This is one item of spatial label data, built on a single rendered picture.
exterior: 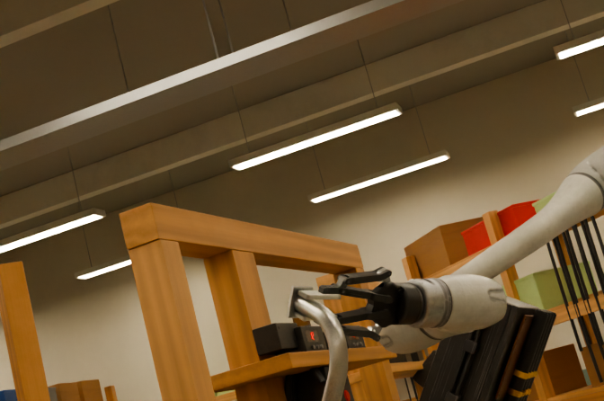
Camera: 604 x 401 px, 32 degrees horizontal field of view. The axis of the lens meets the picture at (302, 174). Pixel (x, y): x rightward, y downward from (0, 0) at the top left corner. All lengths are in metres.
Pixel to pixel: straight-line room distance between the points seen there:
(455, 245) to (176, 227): 4.46
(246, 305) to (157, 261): 0.40
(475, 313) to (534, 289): 4.19
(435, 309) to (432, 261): 5.15
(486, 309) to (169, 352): 0.81
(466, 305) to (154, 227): 0.85
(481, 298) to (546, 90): 10.31
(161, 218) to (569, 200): 0.93
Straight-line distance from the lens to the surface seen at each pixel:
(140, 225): 2.51
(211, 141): 10.81
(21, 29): 7.22
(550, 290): 6.18
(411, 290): 1.90
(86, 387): 9.52
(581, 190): 2.30
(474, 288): 1.97
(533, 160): 12.09
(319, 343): 2.96
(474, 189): 12.13
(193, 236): 2.64
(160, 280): 2.48
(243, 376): 2.71
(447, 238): 6.89
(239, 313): 2.81
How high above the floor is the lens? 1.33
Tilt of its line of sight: 13 degrees up
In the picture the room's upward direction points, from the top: 15 degrees counter-clockwise
